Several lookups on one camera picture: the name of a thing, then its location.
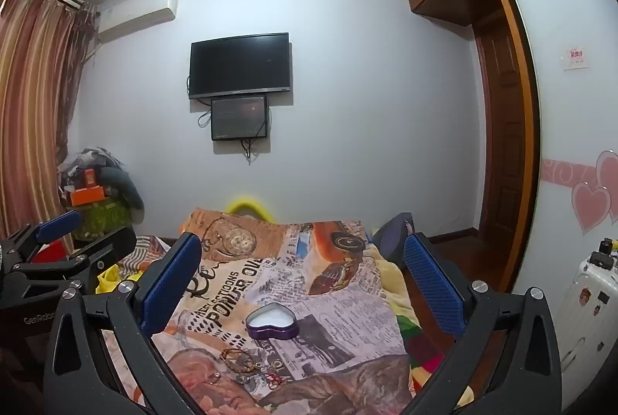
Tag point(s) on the small black wall monitor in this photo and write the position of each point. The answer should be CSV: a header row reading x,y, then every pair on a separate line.
x,y
239,118

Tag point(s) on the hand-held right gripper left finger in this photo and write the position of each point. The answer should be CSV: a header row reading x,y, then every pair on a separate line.
x,y
169,280

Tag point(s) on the purple heart-shaped jewelry box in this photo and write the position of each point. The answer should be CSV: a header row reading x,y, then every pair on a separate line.
x,y
271,323

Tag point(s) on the striped curtain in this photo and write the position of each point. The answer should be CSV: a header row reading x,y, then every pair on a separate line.
x,y
34,106

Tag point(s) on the green patterned cloth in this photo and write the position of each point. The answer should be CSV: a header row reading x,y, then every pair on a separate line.
x,y
106,217

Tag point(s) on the small orange box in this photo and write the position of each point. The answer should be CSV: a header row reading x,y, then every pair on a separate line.
x,y
91,177

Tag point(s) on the striped brown cloth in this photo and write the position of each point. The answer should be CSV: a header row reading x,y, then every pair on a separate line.
x,y
147,253

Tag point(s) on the white heart-print wardrobe door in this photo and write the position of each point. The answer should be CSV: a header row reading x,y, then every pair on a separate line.
x,y
569,130

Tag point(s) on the black wall television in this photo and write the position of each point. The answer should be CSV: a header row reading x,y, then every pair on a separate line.
x,y
240,65

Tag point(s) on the flat orange box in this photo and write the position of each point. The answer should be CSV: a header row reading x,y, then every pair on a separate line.
x,y
87,195

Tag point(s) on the brown wooden door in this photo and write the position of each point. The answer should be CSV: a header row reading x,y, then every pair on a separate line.
x,y
502,130

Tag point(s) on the printed blanket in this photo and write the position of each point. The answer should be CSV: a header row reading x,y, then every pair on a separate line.
x,y
289,280

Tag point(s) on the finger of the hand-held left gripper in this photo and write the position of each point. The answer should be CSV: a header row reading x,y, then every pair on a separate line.
x,y
58,226
104,251

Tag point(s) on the red and white sticker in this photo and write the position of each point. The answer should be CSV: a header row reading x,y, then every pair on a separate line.
x,y
576,58

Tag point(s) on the white air conditioner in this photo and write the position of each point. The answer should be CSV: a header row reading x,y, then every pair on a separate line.
x,y
140,12

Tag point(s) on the dark blue bag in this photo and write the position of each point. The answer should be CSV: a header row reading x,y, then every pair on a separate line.
x,y
391,241

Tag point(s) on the yellow garment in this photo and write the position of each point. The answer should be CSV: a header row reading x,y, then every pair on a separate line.
x,y
108,282

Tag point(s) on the white suitcase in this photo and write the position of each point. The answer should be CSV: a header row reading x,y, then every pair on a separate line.
x,y
589,323

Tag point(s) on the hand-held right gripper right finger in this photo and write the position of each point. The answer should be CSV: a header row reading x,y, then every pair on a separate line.
x,y
434,284

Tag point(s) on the pile of clothes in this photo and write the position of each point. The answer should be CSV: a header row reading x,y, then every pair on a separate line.
x,y
108,173

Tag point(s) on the small black device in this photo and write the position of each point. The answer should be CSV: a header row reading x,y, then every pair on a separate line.
x,y
603,255

